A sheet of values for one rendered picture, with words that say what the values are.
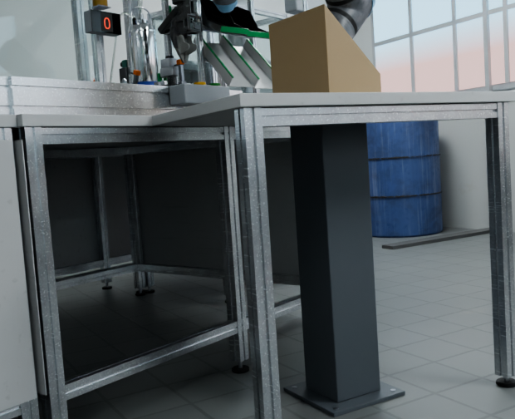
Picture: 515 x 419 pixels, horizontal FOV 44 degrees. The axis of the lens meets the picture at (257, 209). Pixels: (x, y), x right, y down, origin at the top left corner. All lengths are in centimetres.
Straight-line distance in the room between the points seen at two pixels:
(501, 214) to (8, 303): 134
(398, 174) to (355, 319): 346
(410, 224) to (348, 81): 360
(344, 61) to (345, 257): 54
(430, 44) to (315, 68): 426
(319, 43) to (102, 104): 62
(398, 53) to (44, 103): 487
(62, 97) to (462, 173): 441
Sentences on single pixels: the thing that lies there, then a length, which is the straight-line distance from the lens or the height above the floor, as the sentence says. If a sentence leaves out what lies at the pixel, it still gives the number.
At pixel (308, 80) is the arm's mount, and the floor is 92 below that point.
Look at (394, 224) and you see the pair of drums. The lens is 530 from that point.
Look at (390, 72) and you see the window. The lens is 635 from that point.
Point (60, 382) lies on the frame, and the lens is 172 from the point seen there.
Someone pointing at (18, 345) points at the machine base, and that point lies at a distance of 166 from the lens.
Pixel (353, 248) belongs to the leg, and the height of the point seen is 45.
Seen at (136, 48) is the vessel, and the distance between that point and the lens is 327.
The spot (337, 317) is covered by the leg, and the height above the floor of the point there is 26.
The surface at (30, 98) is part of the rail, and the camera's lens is 173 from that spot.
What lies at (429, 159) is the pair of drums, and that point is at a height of 62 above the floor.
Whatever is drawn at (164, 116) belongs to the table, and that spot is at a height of 85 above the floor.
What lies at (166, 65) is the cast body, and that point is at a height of 106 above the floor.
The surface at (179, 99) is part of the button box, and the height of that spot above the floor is 91.
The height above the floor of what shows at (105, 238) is 31.
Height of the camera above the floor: 72
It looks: 5 degrees down
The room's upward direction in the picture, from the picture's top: 4 degrees counter-clockwise
